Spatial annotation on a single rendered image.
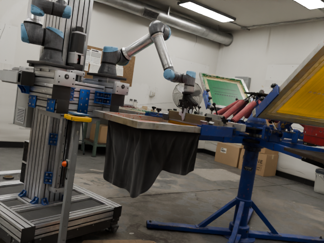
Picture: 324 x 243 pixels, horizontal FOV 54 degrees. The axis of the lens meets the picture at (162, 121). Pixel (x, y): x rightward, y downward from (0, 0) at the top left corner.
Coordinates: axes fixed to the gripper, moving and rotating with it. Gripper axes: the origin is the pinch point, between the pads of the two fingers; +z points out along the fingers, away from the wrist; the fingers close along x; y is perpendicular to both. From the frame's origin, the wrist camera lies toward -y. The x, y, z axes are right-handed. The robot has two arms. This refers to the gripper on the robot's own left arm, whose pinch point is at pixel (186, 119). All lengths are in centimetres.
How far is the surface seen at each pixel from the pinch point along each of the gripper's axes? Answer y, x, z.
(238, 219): -11, -66, 79
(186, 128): -29.2, 24.3, 4.2
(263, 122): -8, -82, -5
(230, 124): -24.0, -21.0, -1.1
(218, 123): -12.5, -21.0, -0.1
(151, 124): -29, 52, 3
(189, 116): -4.8, 1.2, -2.3
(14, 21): 380, 49, -101
